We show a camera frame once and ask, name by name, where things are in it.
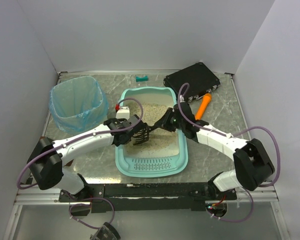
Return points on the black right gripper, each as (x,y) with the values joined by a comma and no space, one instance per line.
(163,122)

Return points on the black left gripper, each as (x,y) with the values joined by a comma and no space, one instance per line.
(135,129)

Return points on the teal litter box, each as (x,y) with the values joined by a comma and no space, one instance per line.
(151,167)

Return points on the white trash bin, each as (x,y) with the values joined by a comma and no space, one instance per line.
(77,107)

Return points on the black litter scoop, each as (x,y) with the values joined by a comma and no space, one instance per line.
(141,133)

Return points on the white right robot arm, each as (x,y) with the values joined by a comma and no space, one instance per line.
(252,164)

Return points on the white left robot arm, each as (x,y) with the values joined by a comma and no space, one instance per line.
(49,157)

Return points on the beige cat litter pellets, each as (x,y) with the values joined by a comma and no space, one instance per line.
(161,143)

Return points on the brown metronome box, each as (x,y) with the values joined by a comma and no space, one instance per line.
(69,163)

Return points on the small teal block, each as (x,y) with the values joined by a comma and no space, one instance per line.
(141,78)

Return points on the black hard case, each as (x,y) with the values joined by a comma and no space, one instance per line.
(200,78)

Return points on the blue plastic bin liner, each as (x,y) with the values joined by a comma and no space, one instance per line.
(77,105)

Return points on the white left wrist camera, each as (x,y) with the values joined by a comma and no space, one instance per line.
(122,112)

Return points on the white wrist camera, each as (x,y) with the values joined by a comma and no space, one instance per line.
(122,112)
(181,99)

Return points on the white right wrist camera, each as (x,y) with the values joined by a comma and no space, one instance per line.
(181,99)

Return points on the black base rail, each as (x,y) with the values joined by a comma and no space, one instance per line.
(149,196)

